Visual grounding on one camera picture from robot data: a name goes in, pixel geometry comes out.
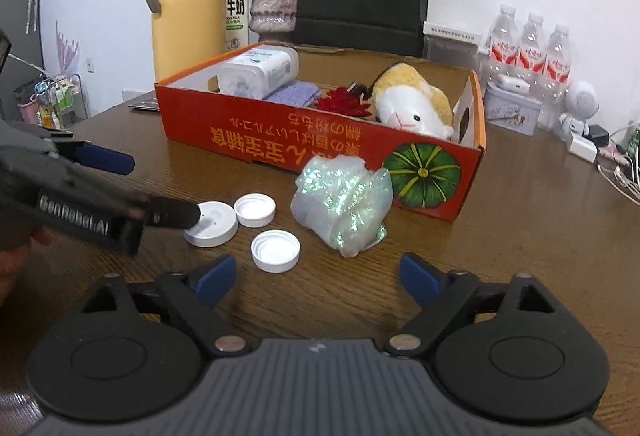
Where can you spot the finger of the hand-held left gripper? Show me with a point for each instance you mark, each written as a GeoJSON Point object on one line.
{"type": "Point", "coordinates": [172, 215]}
{"type": "Point", "coordinates": [107, 160]}

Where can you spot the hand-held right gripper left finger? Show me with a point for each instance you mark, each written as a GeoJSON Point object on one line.
{"type": "Point", "coordinates": [216, 276]}

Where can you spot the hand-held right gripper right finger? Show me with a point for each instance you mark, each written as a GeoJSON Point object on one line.
{"type": "Point", "coordinates": [420, 277]}

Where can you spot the white round lid with holes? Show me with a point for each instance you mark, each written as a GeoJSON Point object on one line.
{"type": "Point", "coordinates": [215, 226]}

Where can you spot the iridescent plastic wrap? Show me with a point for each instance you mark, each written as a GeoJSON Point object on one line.
{"type": "Point", "coordinates": [342, 201]}

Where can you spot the orange cardboard box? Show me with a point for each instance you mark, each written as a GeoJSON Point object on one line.
{"type": "Point", "coordinates": [280, 140]}

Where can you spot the white wipes pack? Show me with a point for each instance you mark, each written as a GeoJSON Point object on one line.
{"type": "Point", "coordinates": [257, 68]}

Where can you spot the purple cloth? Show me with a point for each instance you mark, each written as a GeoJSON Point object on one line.
{"type": "Point", "coordinates": [292, 93]}

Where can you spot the yellow white plush toy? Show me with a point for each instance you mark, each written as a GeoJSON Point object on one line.
{"type": "Point", "coordinates": [410, 95]}

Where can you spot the red artificial rose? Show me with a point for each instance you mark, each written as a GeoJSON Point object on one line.
{"type": "Point", "coordinates": [342, 103]}

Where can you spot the person's left hand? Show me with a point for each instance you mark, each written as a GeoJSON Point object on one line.
{"type": "Point", "coordinates": [10, 271]}

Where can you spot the white jar lid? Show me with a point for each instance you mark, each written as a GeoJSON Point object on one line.
{"type": "Point", "coordinates": [276, 252]}
{"type": "Point", "coordinates": [255, 211]}

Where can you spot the grey refrigerator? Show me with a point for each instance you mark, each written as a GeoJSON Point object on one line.
{"type": "Point", "coordinates": [20, 25]}

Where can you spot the yellow thermos jug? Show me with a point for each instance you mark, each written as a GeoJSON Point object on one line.
{"type": "Point", "coordinates": [187, 15]}

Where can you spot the white printed tin box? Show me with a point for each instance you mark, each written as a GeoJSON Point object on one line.
{"type": "Point", "coordinates": [512, 113]}

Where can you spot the white green milk carton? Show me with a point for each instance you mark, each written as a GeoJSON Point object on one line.
{"type": "Point", "coordinates": [235, 15]}

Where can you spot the white charger cube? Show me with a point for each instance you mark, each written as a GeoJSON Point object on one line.
{"type": "Point", "coordinates": [581, 148]}

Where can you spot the white earbuds case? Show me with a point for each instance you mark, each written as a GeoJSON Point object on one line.
{"type": "Point", "coordinates": [512, 83]}

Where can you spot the clear seed container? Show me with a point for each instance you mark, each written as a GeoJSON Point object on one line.
{"type": "Point", "coordinates": [452, 51]}

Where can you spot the black power adapter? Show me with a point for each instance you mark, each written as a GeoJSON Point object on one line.
{"type": "Point", "coordinates": [600, 134]}

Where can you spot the purple fuzzy vase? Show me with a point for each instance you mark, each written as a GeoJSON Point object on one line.
{"type": "Point", "coordinates": [275, 0]}

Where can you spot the white robot figure speaker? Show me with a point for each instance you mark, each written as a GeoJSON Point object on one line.
{"type": "Point", "coordinates": [582, 100]}

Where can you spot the clear water bottle red label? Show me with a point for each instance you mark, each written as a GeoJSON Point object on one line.
{"type": "Point", "coordinates": [531, 55]}
{"type": "Point", "coordinates": [556, 65]}
{"type": "Point", "coordinates": [501, 45]}

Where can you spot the white flat box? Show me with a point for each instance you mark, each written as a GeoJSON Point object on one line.
{"type": "Point", "coordinates": [450, 30]}

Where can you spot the small green bottle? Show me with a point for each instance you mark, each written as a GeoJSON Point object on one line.
{"type": "Point", "coordinates": [635, 139]}

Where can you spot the purple flower wall decal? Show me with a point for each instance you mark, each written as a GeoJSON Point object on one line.
{"type": "Point", "coordinates": [67, 50]}

